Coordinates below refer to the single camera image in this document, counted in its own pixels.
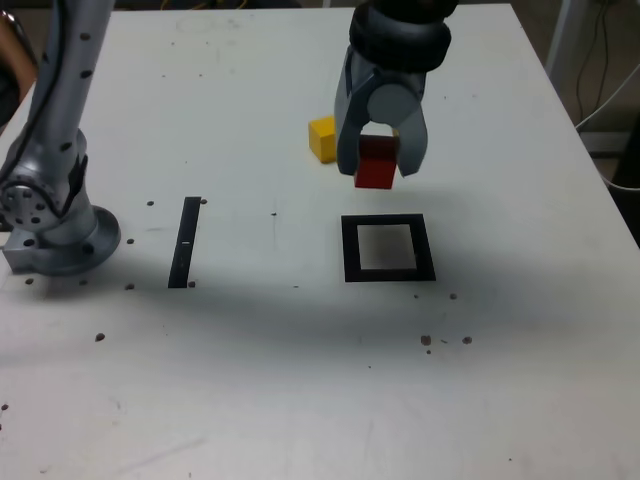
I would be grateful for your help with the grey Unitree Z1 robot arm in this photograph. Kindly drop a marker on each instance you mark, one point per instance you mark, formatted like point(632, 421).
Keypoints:
point(55, 125)

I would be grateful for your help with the white metal post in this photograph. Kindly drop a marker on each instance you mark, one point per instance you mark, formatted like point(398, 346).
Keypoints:
point(559, 35)

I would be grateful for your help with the person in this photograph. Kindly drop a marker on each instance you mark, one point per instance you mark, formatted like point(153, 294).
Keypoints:
point(12, 55)

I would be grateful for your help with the red cube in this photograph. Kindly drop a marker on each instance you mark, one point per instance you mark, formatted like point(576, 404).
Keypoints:
point(375, 172)

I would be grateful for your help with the black tape strip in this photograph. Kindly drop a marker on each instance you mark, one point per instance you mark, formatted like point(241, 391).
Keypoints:
point(184, 240)

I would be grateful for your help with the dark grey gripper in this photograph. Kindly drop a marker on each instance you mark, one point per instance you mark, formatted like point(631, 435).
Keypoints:
point(395, 75)

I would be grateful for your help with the black tape square outline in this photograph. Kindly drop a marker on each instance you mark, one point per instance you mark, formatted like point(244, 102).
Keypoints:
point(350, 250)

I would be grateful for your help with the yellow cube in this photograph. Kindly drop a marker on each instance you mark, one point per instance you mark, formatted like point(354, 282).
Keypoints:
point(322, 142)

